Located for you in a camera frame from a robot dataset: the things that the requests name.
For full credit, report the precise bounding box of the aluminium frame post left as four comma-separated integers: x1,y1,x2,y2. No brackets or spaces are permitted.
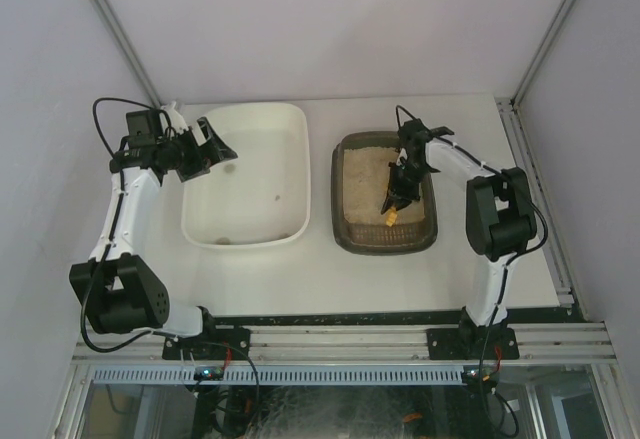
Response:
89,0,161,106

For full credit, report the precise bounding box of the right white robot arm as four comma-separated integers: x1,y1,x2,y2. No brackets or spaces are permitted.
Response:
381,118,538,346

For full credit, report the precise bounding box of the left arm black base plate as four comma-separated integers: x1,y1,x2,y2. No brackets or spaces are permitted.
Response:
162,309,251,362

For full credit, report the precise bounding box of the dark grey litter box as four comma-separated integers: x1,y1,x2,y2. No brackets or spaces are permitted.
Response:
331,131,438,256

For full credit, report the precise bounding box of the yellow litter scoop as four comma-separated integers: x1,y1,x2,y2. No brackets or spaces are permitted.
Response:
383,156,407,228

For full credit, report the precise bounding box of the white plastic tub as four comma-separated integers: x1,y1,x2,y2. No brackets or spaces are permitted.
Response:
181,102,311,250

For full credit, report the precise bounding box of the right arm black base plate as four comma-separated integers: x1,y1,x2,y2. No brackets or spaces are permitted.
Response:
426,327,520,360

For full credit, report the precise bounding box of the aluminium frame post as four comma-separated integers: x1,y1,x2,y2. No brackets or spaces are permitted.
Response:
89,0,161,106
510,0,601,108

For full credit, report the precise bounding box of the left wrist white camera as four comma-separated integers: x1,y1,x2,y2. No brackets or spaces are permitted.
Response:
161,101,190,134

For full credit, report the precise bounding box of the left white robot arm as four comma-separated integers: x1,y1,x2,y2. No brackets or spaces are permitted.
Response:
69,107,237,337

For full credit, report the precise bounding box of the grey slotted cable duct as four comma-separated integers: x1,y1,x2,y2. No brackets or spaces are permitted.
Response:
93,364,464,386

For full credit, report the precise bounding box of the aluminium frame post right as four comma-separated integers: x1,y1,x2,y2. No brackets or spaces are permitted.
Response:
510,0,601,108

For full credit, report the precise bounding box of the aluminium mounting rail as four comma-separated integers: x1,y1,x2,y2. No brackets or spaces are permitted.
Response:
72,323,617,366

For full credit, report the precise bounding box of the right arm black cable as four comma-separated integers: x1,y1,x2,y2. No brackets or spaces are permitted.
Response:
394,104,550,375

